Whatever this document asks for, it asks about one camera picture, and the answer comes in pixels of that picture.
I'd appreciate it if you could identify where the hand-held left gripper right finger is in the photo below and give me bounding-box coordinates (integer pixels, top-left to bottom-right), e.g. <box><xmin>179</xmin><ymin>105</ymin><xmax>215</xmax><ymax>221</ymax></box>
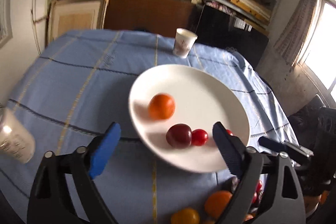
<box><xmin>213</xmin><ymin>122</ymin><xmax>306</xmax><ymax>224</ymax></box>

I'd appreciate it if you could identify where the beige curtain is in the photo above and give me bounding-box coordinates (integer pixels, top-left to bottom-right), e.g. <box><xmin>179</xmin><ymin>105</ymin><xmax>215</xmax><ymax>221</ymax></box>
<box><xmin>273</xmin><ymin>0</ymin><xmax>326</xmax><ymax>67</ymax></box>

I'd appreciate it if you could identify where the large orange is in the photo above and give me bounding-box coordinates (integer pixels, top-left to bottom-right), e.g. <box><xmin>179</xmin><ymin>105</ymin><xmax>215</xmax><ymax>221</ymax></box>
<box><xmin>204</xmin><ymin>190</ymin><xmax>234</xmax><ymax>219</ymax></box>

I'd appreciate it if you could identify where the white plate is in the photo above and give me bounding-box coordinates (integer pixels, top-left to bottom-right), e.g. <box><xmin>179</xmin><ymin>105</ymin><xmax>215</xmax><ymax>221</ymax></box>
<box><xmin>128</xmin><ymin>64</ymin><xmax>250</xmax><ymax>174</ymax></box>

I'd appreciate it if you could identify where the yellow tomato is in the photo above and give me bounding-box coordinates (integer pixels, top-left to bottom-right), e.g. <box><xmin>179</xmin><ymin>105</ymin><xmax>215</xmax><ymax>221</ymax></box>
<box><xmin>171</xmin><ymin>208</ymin><xmax>200</xmax><ymax>224</ymax></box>

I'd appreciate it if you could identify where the brown wooden board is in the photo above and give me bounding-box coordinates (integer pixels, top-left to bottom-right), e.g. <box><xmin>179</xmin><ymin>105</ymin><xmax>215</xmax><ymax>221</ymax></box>
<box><xmin>102</xmin><ymin>0</ymin><xmax>205</xmax><ymax>38</ymax></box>

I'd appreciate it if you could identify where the orange mandarin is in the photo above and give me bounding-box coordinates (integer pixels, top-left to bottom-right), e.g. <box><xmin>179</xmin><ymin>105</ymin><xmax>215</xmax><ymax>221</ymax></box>
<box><xmin>148</xmin><ymin>93</ymin><xmax>175</xmax><ymax>120</ymax></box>

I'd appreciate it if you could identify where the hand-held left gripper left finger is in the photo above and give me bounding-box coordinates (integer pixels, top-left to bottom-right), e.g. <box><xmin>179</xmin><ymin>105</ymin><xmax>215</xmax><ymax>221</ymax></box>
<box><xmin>26</xmin><ymin>122</ymin><xmax>121</xmax><ymax>224</ymax></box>

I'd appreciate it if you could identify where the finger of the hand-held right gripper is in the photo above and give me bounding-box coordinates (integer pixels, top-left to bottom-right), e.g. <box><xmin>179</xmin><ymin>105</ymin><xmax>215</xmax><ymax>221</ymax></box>
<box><xmin>258</xmin><ymin>136</ymin><xmax>287</xmax><ymax>154</ymax></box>
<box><xmin>285</xmin><ymin>140</ymin><xmax>314</xmax><ymax>159</ymax></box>

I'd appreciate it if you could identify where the dark plum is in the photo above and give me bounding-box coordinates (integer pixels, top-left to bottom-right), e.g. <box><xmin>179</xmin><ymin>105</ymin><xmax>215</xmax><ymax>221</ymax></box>
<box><xmin>223</xmin><ymin>178</ymin><xmax>240</xmax><ymax>193</ymax></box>

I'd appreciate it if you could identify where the light wooden cabinet door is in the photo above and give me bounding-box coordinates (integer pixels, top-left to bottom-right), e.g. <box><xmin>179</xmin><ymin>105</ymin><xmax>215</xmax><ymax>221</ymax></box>
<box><xmin>48</xmin><ymin>0</ymin><xmax>109</xmax><ymax>42</ymax></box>

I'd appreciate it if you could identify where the white paper cup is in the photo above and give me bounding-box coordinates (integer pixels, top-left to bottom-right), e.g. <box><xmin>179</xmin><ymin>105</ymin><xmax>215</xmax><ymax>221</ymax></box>
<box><xmin>172</xmin><ymin>28</ymin><xmax>198</xmax><ymax>59</ymax></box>

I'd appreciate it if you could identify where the window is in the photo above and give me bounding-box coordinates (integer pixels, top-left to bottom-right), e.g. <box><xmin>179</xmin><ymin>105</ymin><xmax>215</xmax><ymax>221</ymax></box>
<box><xmin>297</xmin><ymin>0</ymin><xmax>336</xmax><ymax>98</ymax></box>

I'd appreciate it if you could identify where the blue checked tablecloth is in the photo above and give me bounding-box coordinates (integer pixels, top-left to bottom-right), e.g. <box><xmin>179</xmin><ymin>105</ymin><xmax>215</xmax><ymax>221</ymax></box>
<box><xmin>0</xmin><ymin>29</ymin><xmax>301</xmax><ymax>224</ymax></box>

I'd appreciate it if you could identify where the purple plum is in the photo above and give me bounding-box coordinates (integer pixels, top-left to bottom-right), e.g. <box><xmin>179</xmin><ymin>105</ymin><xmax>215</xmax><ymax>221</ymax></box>
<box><xmin>165</xmin><ymin>123</ymin><xmax>192</xmax><ymax>149</ymax></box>

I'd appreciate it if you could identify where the white jar with metal lid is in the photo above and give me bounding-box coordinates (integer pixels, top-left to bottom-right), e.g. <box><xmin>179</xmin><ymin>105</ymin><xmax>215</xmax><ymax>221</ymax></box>
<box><xmin>0</xmin><ymin>105</ymin><xmax>36</xmax><ymax>164</ymax></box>

